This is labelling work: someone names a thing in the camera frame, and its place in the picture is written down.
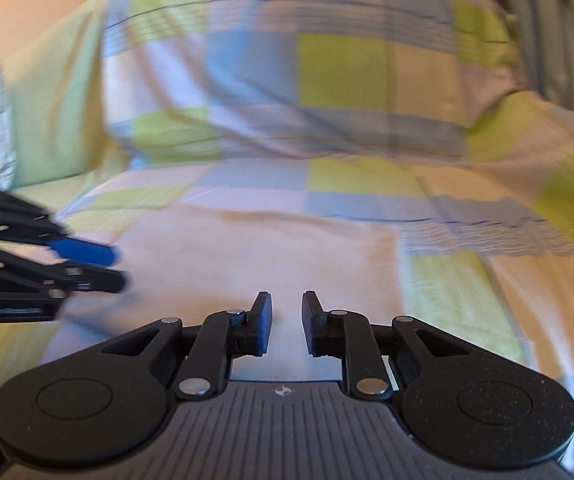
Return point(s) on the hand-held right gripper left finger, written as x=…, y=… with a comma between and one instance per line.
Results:
x=264, y=325

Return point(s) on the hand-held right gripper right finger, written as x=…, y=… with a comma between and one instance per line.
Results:
x=310, y=325

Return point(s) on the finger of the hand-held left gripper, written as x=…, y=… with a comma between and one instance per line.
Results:
x=97, y=279
x=84, y=251

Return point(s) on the beige garment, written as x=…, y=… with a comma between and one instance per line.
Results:
x=267, y=250

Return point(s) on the light green sofa cover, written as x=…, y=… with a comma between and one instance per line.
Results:
x=52, y=110

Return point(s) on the plaid sofa cover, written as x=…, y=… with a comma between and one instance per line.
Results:
x=347, y=85

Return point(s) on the grey-green star curtain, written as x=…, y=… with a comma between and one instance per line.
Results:
x=547, y=25

